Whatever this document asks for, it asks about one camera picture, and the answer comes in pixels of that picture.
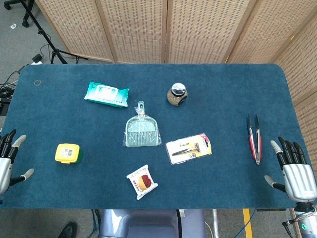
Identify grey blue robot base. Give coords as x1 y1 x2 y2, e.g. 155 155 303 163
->
98 209 206 238

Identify black shoe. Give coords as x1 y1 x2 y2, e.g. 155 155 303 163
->
57 221 78 238

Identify blue carpet table mat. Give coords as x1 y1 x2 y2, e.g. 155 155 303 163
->
0 63 306 210

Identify black tripod stand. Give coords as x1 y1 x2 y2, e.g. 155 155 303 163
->
3 0 89 64

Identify white snack packet red print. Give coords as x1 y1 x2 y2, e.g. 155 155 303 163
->
126 164 159 201

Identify clear plastic dustpan in wrap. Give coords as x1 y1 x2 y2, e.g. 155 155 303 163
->
122 100 162 147

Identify razor in yellow blister card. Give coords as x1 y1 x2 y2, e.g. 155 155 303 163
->
165 132 212 166

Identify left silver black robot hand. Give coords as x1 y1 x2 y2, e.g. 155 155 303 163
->
0 129 35 195

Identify black cable bundle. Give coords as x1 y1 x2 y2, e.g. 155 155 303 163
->
0 64 27 117

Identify wicker folding screen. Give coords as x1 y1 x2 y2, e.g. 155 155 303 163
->
34 0 317 172

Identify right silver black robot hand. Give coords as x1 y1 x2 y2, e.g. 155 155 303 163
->
264 136 317 202

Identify glass jar with silver lid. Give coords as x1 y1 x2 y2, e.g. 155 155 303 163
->
166 82 188 107

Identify yellow floor tape strip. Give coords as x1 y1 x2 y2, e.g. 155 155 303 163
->
242 209 254 238

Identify blue cable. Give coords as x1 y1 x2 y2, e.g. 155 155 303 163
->
90 209 100 238

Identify teal wet wipes pack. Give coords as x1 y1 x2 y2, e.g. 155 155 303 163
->
84 82 130 108

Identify yellow green small container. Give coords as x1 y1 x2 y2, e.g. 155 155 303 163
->
54 143 83 165

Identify red black kitchen tongs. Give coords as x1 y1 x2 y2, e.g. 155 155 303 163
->
246 114 263 165

